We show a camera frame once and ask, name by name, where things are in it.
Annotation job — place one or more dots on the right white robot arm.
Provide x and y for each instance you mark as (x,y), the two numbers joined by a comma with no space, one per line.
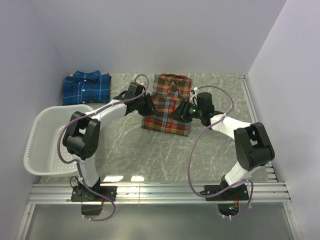
(252,144)

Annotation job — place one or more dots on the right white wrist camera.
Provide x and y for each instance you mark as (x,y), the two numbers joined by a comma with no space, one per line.
(193,96)

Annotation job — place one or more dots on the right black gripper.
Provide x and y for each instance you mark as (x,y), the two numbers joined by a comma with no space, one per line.
(179,113)

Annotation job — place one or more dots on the aluminium mounting rail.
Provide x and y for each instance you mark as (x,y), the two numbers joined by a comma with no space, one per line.
(153,193)

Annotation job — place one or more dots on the folded blue plaid shirt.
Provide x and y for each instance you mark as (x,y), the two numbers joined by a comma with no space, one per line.
(86,88)

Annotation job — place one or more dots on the red brown plaid shirt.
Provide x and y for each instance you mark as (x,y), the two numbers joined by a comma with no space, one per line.
(168,92)

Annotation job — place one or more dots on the white plastic laundry basket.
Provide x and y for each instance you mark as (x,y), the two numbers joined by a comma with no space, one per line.
(41,157)

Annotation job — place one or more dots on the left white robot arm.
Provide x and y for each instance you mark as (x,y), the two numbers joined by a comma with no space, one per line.
(81,139)

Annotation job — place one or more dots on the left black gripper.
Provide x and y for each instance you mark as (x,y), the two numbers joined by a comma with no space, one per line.
(150,110)

